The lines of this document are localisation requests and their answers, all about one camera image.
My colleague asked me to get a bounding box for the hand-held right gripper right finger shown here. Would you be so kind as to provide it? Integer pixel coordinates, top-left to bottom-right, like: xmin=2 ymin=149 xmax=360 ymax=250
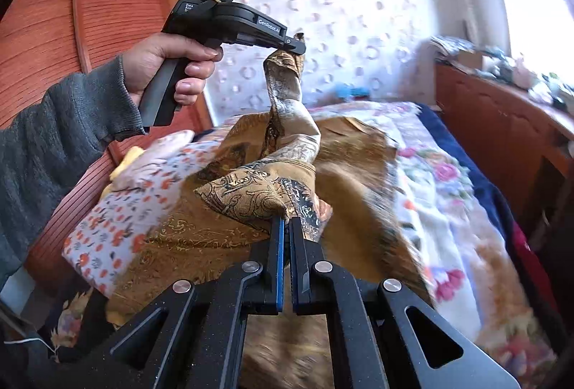
xmin=289 ymin=216 xmax=523 ymax=389

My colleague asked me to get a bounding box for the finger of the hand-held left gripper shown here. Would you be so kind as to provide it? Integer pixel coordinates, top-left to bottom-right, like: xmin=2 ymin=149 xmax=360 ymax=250
xmin=270 ymin=32 xmax=308 ymax=57

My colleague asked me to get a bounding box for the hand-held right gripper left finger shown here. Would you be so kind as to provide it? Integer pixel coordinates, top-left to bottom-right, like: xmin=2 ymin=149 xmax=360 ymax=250
xmin=58 ymin=216 xmax=286 ymax=389

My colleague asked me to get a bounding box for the golden brown patterned garment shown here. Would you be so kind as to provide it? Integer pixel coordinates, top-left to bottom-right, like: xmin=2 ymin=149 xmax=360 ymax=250
xmin=108 ymin=46 xmax=436 ymax=389

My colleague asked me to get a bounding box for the person's left hand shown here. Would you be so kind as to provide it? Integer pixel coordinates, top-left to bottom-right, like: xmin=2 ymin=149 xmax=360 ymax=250
xmin=122 ymin=32 xmax=224 ymax=106

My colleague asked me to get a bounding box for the sheer circle pattern curtain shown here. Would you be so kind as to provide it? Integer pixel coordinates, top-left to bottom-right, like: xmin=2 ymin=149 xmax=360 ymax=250
xmin=211 ymin=0 xmax=449 ymax=125

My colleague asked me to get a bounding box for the blue plastic object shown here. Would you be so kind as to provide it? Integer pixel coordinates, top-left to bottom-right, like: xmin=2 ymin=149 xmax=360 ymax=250
xmin=334 ymin=85 xmax=371 ymax=100

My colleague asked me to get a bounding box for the brown slatted wooden wardrobe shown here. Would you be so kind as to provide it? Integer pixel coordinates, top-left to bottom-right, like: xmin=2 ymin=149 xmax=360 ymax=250
xmin=0 ymin=0 xmax=213 ymax=282

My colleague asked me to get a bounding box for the floral bed blanket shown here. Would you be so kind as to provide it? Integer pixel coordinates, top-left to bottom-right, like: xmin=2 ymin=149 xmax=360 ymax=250
xmin=309 ymin=101 xmax=557 ymax=372

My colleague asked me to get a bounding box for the folded patterned cloth stack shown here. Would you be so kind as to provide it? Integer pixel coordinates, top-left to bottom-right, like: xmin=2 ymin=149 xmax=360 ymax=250
xmin=430 ymin=34 xmax=468 ymax=58

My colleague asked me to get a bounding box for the orange flowered white pillow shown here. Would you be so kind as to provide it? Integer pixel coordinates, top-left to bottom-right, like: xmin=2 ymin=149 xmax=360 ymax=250
xmin=62 ymin=130 xmax=225 ymax=299

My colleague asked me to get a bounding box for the yellow cloth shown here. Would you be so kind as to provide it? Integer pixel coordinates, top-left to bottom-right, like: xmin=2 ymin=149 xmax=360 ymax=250
xmin=101 ymin=144 xmax=146 ymax=197

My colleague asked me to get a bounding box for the cardboard box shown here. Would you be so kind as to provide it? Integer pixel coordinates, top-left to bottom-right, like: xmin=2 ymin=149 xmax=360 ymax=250
xmin=448 ymin=49 xmax=487 ymax=72

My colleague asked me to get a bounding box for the navy blue blanket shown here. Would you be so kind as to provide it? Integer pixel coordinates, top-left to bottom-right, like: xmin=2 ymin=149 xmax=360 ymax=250
xmin=419 ymin=104 xmax=521 ymax=237

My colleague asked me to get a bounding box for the brown wooden low cabinet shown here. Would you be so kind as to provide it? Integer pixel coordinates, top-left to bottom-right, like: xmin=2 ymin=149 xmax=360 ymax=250
xmin=433 ymin=61 xmax=574 ymax=228

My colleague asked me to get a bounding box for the red cloth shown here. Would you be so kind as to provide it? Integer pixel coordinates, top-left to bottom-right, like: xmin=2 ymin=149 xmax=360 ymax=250
xmin=511 ymin=223 xmax=544 ymax=284

